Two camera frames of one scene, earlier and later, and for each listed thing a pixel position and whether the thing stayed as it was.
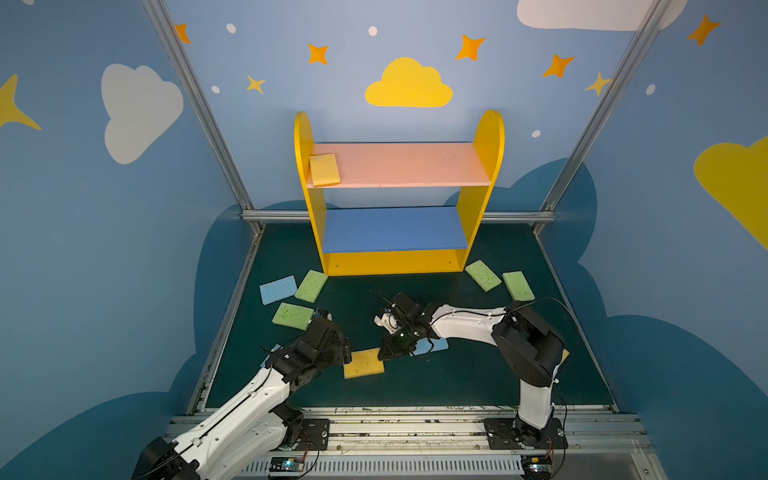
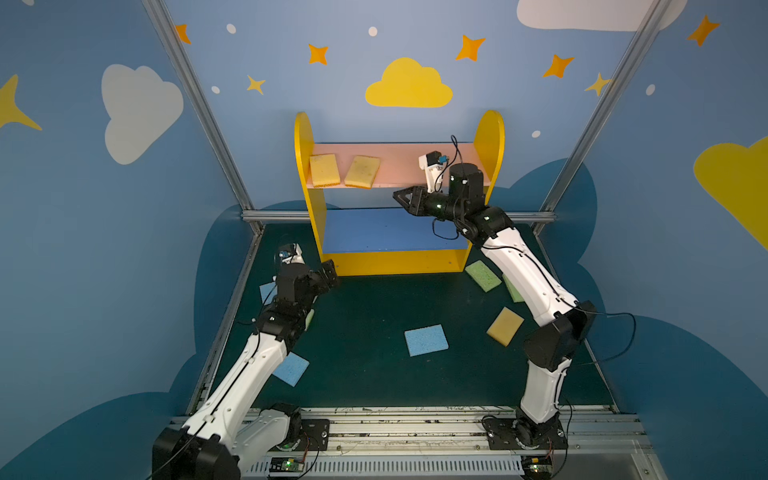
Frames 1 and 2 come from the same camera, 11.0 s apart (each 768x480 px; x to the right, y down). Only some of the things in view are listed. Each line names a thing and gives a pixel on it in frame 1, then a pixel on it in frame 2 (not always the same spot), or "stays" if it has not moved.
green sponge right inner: (485, 277) stays
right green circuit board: (537, 465) stays
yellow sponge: (363, 363) -> (362, 172)
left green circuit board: (286, 464) stays
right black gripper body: (397, 339) -> (422, 202)
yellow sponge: (324, 170) stays
